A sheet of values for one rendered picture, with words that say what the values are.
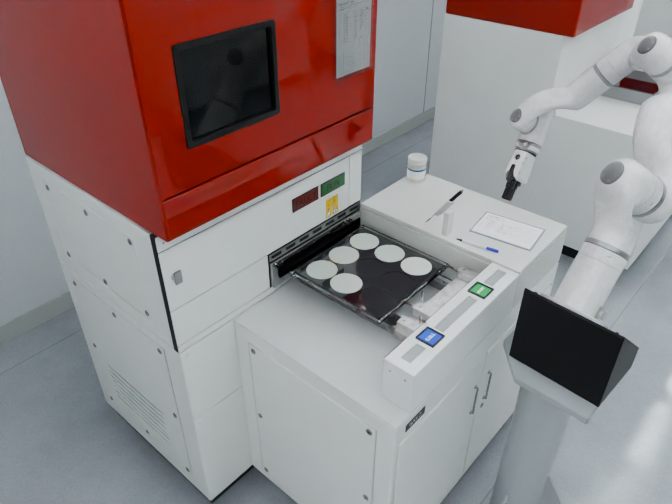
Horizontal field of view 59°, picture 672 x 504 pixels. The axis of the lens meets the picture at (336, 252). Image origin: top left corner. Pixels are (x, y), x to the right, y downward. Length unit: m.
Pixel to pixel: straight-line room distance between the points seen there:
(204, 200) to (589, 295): 1.02
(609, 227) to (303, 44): 0.93
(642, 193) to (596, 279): 0.24
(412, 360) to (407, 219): 0.66
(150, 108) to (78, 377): 1.88
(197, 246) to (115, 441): 1.28
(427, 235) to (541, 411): 0.65
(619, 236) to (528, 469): 0.82
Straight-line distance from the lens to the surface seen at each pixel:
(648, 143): 1.81
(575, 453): 2.71
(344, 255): 1.97
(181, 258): 1.62
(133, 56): 1.32
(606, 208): 1.70
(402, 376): 1.52
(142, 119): 1.37
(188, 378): 1.87
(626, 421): 2.90
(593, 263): 1.69
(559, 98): 2.08
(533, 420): 1.93
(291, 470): 2.17
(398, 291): 1.83
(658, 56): 1.88
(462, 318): 1.67
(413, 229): 2.02
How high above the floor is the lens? 2.04
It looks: 35 degrees down
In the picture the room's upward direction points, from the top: straight up
